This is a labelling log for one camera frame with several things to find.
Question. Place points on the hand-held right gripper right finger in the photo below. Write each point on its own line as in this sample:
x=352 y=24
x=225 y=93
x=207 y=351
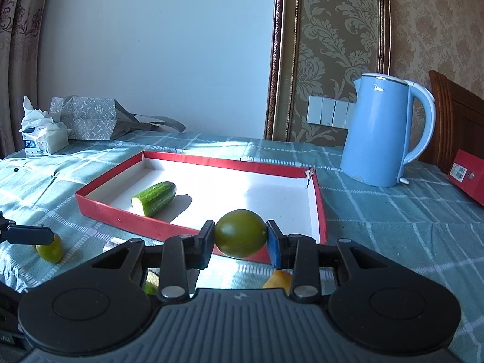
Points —
x=274 y=249

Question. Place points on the grey patterned paper bag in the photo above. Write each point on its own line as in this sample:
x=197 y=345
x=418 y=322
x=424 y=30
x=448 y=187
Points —
x=90 y=119

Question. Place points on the small green tomato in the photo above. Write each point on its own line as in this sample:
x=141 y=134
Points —
x=51 y=254

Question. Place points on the white tissue pack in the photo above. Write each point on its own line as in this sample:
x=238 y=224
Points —
x=45 y=140

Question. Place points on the blue electric kettle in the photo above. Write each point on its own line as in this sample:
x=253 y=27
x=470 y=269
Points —
x=378 y=132

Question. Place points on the large green tomato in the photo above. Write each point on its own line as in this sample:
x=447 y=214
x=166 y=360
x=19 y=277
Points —
x=240 y=236

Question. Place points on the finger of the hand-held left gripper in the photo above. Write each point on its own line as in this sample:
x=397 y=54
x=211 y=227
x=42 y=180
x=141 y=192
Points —
x=34 y=235

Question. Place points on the red box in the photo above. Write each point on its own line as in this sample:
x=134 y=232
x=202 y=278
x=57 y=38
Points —
x=469 y=181

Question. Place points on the teal checked bedsheet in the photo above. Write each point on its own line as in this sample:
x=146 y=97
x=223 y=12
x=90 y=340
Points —
x=378 y=234

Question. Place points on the light green cucumber piece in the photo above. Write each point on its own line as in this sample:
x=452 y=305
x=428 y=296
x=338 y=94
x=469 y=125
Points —
x=155 y=196

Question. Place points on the ornate wall panel frame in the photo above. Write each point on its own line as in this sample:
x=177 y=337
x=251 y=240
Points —
x=276 y=64

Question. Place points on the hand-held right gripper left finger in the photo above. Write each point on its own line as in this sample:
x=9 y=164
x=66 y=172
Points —
x=207 y=253

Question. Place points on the wooden chair back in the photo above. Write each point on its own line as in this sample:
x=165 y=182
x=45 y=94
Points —
x=457 y=121

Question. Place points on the white wall switch panel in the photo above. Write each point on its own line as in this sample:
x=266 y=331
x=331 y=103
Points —
x=321 y=111

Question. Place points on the patterned curtain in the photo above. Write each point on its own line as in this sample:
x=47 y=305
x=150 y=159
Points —
x=15 y=45

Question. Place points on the red cardboard tray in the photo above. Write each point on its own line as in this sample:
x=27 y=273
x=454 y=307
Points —
x=227 y=181

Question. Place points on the dark green cucumber piece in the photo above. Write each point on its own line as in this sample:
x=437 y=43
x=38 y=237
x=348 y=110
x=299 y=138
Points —
x=151 y=289

